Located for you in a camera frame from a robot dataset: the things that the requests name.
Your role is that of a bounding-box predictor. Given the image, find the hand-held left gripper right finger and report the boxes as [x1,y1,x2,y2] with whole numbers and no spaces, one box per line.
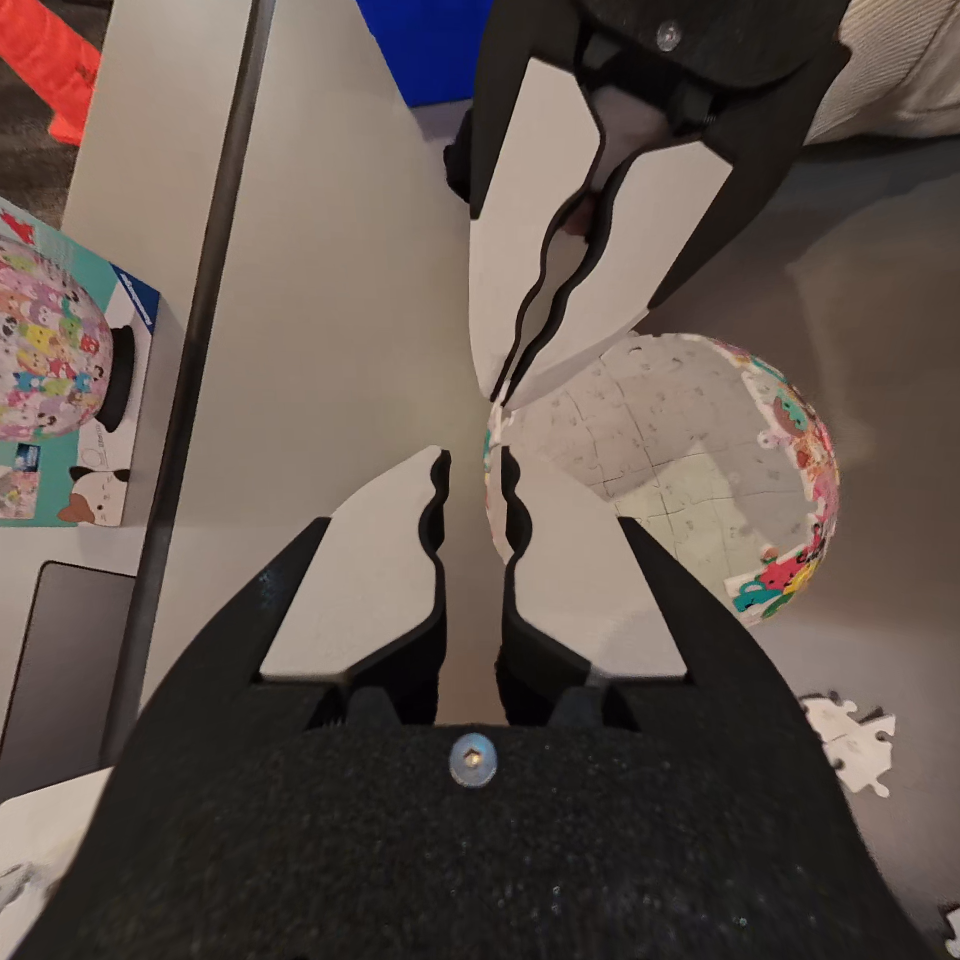
[498,446,690,694]

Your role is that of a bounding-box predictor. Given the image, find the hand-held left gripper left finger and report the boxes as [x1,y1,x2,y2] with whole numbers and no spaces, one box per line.
[260,446,454,694]

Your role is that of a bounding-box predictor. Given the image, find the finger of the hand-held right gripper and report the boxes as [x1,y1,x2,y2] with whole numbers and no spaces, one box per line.
[470,57,604,399]
[503,146,733,403]

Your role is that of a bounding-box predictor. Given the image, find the colourful puzzle ball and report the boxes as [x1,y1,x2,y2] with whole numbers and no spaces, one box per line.
[483,333,841,619]

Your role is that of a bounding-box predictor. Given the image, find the person's right forearm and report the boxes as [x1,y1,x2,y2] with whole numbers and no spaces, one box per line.
[810,0,960,144]

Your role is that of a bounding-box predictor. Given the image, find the white puzzle piece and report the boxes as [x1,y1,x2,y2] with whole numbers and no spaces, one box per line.
[800,693,898,796]

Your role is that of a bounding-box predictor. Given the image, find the puzzle box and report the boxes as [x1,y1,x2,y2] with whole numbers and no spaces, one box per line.
[0,195,163,526]

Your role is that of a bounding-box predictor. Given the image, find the blue plastic bin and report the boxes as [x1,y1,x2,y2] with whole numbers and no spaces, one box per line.
[356,0,496,109]

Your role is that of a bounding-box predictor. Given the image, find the orange plastic object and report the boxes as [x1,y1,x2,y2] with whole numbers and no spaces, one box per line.
[0,0,103,147]

